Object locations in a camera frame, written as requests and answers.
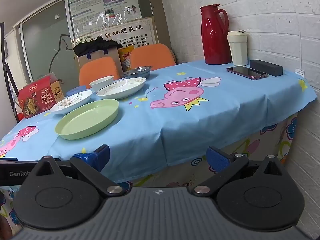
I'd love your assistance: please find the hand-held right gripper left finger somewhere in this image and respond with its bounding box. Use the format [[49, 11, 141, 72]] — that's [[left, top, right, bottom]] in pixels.
[[32, 144, 127, 197]]

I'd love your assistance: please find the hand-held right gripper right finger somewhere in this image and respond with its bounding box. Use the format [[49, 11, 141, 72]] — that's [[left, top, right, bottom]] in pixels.
[[192, 146, 288, 197]]

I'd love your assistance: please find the green plastic plate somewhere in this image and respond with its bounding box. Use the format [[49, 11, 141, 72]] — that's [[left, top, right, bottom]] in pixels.
[[55, 99, 120, 140]]

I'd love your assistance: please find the small white floral plate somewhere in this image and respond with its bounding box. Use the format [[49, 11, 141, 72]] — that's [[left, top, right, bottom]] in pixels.
[[51, 90, 93, 115]]

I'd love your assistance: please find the large white floral plate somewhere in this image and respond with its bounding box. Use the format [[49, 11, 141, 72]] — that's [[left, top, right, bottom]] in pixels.
[[96, 77, 147, 100]]

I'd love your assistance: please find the blue plastic bowl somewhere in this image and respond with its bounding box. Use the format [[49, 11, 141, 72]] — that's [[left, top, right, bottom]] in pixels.
[[66, 85, 87, 97]]

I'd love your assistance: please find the white bowl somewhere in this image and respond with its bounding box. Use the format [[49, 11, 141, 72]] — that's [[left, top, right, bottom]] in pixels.
[[89, 75, 115, 93]]

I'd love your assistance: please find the metal bowl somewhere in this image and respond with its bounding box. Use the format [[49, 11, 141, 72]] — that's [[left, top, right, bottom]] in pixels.
[[122, 66, 153, 79]]

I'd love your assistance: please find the floral tablecloth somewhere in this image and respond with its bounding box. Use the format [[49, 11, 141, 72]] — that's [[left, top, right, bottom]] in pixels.
[[0, 114, 298, 237]]

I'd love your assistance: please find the red snack box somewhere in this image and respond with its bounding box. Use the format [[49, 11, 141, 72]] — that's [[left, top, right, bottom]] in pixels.
[[18, 72, 65, 120]]

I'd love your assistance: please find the black framed white board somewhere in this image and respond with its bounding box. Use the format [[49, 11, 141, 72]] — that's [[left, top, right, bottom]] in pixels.
[[0, 22, 20, 130]]

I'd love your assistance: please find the orange chair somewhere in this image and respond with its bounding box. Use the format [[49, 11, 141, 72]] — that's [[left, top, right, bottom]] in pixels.
[[79, 56, 122, 87], [130, 43, 177, 70]]

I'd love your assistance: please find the smartphone in purple case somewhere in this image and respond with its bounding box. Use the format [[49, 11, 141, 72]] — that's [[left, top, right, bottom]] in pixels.
[[226, 66, 268, 81]]

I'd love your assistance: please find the yellow snack bag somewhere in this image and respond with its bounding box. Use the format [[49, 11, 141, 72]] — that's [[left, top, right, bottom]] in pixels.
[[117, 47, 133, 72]]

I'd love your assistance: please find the brown paper bag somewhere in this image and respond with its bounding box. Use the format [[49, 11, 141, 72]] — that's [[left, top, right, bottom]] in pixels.
[[76, 47, 123, 73]]

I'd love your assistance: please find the black rectangular box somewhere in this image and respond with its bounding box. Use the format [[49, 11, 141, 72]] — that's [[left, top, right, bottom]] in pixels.
[[249, 59, 284, 77]]

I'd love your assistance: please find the black cloth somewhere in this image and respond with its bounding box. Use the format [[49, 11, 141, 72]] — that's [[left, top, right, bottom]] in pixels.
[[73, 40, 123, 57]]

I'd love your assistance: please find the white tumbler cup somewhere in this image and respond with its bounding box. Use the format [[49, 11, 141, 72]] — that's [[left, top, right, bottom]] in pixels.
[[227, 31, 248, 66]]

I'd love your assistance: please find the red thermos jug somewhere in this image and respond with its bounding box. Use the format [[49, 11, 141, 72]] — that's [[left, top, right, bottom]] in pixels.
[[200, 4, 232, 65]]

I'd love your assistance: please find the frosted glass panel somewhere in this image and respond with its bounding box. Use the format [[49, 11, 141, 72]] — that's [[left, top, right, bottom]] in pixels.
[[14, 0, 80, 90]]

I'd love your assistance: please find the white sign board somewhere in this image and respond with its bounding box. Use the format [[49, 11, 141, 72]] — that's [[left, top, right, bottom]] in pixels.
[[74, 17, 159, 48]]

